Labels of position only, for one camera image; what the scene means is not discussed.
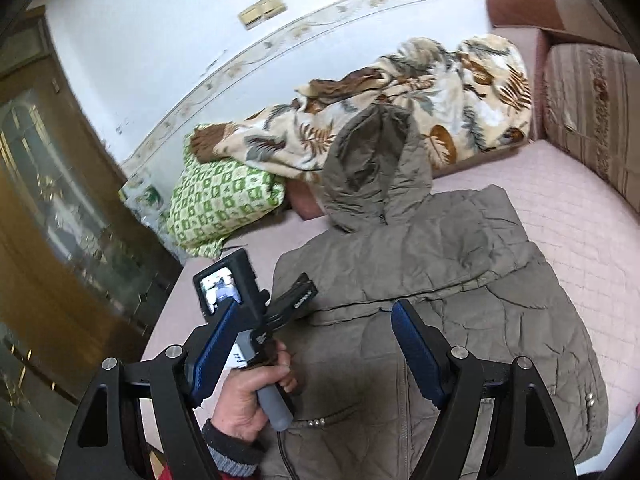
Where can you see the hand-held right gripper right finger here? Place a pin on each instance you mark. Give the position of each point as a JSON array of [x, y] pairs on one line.
[[415, 345]]

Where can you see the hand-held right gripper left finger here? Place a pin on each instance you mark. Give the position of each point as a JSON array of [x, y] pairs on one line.
[[215, 342]]

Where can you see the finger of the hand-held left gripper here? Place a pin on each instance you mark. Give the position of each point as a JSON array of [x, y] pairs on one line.
[[295, 297]]

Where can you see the olive hooded padded jacket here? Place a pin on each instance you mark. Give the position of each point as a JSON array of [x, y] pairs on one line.
[[450, 270]]

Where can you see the person's left forearm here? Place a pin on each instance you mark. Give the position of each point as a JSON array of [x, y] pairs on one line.
[[232, 452]]

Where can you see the person's left hand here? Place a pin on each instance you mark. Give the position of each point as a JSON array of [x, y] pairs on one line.
[[245, 400]]

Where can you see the green patterned pillow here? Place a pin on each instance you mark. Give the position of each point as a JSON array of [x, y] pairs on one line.
[[215, 195]]

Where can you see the wooden glass door cabinet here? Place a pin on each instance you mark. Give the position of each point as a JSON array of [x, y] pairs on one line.
[[60, 220]]

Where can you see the leaf print blanket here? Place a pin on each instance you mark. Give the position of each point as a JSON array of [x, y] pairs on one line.
[[400, 90]]

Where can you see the striped sofa back cushion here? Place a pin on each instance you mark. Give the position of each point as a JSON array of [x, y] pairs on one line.
[[595, 115]]

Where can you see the pink sofa armrest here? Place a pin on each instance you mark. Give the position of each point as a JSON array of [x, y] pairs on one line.
[[520, 5]]

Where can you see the beige wall switch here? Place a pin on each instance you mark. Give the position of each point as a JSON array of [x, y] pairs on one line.
[[250, 16], [272, 5]]

